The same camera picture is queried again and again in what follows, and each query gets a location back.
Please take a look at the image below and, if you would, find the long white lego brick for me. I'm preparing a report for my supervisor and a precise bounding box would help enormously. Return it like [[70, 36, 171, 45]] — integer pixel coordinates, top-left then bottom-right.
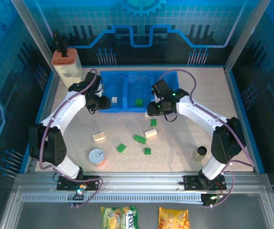
[[144, 128, 158, 138]]

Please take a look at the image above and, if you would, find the cream wooden block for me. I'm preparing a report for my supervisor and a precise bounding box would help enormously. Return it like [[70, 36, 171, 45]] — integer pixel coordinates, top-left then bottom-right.
[[92, 131, 106, 142]]

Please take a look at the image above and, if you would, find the long green lego brick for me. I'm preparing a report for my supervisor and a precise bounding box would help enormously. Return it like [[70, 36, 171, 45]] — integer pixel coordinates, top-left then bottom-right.
[[133, 135, 147, 145]]

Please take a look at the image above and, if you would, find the blue divided plastic container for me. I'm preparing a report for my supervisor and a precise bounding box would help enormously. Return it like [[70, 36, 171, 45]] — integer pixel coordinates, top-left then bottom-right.
[[98, 70, 179, 113]]

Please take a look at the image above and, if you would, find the white knife block orange top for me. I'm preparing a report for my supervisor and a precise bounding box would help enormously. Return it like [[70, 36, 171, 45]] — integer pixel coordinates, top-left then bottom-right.
[[51, 48, 82, 88]]

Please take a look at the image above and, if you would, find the tin can with pull tab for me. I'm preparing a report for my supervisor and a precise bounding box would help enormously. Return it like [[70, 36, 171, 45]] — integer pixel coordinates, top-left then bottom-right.
[[88, 148, 107, 167]]

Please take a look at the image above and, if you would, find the beige cup with dark inside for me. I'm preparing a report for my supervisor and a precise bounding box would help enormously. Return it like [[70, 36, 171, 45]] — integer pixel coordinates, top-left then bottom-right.
[[194, 146, 208, 162]]

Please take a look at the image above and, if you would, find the small circuit board with lights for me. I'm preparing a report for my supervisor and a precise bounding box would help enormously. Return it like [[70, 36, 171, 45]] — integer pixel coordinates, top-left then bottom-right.
[[73, 186, 90, 201], [202, 193, 223, 207]]

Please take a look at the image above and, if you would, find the orange snack bag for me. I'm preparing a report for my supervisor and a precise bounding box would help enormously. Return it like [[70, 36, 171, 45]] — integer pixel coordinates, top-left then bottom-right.
[[158, 206, 191, 229]]

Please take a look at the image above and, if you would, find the green snack bag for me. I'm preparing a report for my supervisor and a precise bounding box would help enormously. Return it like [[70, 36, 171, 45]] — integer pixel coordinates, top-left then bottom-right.
[[100, 205, 139, 229]]

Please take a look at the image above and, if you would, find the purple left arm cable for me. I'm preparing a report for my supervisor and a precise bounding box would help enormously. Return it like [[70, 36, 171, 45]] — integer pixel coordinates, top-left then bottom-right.
[[39, 68, 104, 208]]

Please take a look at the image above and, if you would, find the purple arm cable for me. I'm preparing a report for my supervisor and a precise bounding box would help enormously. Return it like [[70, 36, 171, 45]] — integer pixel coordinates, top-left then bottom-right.
[[39, 68, 104, 208], [157, 69, 255, 209]]

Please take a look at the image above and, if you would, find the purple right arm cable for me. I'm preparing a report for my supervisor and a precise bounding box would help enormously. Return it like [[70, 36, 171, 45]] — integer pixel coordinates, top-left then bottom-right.
[[157, 69, 255, 209]]

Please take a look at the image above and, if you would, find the black knife handle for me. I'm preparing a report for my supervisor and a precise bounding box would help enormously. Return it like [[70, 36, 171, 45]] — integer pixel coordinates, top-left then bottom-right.
[[52, 31, 60, 52], [60, 34, 69, 58]]

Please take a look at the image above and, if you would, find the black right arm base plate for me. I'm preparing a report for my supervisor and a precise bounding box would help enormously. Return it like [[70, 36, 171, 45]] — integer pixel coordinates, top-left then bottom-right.
[[183, 175, 227, 191]]

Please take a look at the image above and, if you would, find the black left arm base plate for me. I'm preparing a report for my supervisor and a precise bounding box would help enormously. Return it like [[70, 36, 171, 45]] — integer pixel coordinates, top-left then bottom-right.
[[56, 175, 101, 191]]

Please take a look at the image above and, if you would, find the aluminium frame post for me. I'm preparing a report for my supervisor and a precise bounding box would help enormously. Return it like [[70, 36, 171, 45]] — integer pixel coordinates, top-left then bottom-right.
[[223, 0, 271, 74], [10, 0, 59, 72]]

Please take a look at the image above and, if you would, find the slotted aluminium rail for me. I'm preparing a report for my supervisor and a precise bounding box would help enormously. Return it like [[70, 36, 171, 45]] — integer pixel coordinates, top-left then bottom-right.
[[22, 192, 204, 203]]

